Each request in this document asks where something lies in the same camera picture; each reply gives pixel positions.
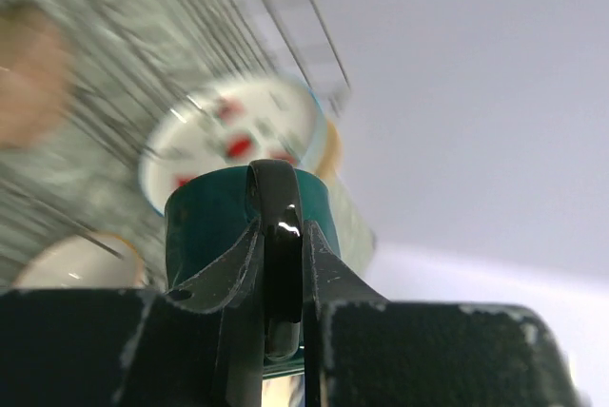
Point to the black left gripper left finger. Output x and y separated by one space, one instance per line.
201 344

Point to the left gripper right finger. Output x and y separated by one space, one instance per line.
361 349

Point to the dark green mug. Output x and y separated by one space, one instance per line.
207 215

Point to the white strawberry pattern plate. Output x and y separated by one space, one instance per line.
231 122

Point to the brown rimmed ceramic bowl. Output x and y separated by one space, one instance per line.
35 74

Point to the beige plate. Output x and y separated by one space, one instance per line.
329 164

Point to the metal wire dish rack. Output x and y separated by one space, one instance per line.
132 61

